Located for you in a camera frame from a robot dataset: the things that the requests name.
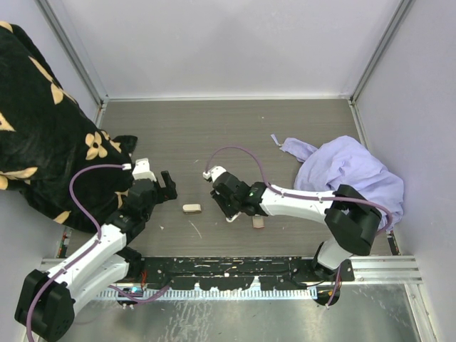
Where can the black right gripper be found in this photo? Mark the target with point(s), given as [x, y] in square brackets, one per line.
[219, 198]

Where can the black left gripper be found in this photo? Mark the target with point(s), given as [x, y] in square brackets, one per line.
[167, 193]

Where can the pink stapler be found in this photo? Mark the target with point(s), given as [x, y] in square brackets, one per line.
[231, 219]

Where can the beige stapler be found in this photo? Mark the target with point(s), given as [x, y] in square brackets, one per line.
[192, 208]

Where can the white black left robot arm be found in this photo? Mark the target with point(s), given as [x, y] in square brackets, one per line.
[50, 300]

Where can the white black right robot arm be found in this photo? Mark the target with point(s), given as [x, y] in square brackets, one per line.
[350, 218]

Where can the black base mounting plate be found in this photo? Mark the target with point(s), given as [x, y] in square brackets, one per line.
[225, 273]

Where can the lavender crumpled cloth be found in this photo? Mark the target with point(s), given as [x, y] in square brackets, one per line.
[344, 161]

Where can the black floral blanket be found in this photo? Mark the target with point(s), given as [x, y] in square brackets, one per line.
[51, 152]

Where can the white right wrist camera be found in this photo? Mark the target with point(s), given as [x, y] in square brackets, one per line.
[212, 174]

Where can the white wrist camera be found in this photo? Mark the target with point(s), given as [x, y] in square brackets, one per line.
[140, 170]
[212, 174]

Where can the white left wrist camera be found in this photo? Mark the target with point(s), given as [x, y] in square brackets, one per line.
[140, 170]

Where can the white slotted cable duct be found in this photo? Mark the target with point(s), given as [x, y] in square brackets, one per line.
[254, 293]

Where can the aluminium front rail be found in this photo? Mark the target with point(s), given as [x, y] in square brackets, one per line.
[356, 270]

